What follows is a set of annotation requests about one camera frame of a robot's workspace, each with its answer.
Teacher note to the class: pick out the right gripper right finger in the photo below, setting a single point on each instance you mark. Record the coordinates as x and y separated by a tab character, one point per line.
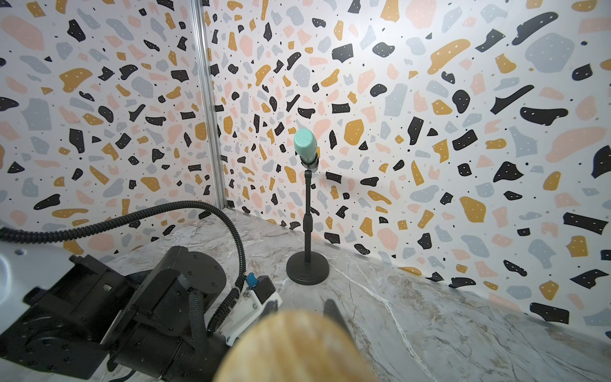
332	312

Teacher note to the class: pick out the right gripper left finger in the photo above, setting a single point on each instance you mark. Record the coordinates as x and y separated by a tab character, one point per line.
270	308

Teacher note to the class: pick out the wooden handle claw hammer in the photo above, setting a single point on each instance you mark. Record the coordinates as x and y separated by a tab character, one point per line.
295	345

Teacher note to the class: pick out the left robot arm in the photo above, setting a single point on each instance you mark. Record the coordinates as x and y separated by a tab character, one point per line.
70	314

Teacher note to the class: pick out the microphone on black stand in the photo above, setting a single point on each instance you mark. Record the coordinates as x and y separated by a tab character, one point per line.
307	267

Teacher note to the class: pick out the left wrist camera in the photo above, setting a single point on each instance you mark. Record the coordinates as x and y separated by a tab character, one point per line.
249	307

